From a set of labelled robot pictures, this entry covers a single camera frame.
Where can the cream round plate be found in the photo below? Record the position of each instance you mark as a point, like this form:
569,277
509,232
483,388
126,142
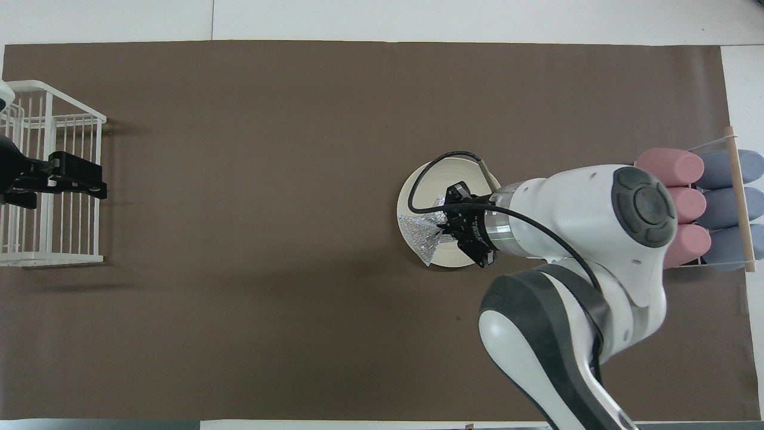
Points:
453,170

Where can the silver glitter sponge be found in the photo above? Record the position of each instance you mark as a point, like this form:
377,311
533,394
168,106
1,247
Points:
424,233

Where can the white cup rack wooden rod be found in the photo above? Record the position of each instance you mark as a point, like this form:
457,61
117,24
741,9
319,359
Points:
740,203

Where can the blue plastic cup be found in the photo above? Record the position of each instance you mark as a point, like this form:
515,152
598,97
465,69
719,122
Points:
719,170
722,208
725,248

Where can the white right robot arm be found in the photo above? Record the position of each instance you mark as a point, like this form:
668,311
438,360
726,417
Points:
573,200

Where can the pink plastic cup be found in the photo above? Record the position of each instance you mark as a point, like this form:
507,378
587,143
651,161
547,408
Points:
692,245
680,161
692,206

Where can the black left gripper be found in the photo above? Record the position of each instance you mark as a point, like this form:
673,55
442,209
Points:
18,176

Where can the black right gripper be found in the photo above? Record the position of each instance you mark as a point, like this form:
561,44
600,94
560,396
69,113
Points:
480,230

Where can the brown table mat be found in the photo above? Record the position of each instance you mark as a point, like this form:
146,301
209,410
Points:
239,149

